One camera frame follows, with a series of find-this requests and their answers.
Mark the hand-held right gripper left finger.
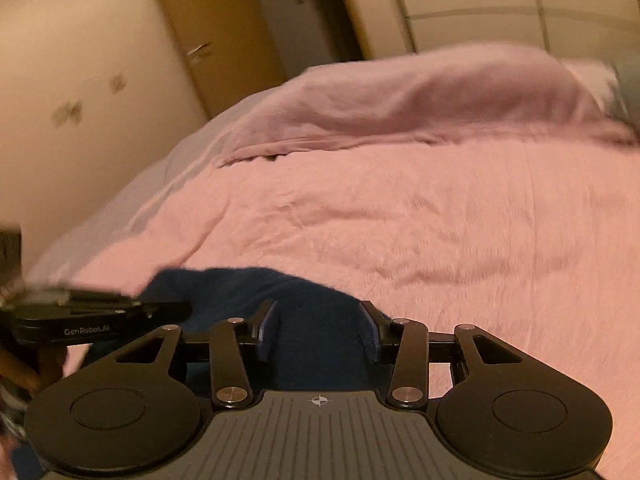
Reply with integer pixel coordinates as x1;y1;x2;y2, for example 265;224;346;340
116;299;279;408

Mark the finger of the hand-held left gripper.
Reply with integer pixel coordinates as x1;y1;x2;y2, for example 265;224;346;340
127;301;193;328

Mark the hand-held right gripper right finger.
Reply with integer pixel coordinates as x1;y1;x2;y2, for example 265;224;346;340
359;301;523;408

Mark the dark blue knit sweater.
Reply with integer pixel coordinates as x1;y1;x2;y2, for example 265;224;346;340
140;266;396;392

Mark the person's left hand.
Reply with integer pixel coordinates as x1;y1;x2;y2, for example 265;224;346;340
0;344;68;402

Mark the pink and lavender bed blanket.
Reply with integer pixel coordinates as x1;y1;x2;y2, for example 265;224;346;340
25;110;640;480

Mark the large pink pillow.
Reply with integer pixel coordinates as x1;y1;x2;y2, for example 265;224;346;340
217;42;640;168

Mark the wooden door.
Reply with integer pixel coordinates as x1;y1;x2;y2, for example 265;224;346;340
145;0;291;116

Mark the grey square pillow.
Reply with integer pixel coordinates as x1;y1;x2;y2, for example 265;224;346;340
611;57;640;128

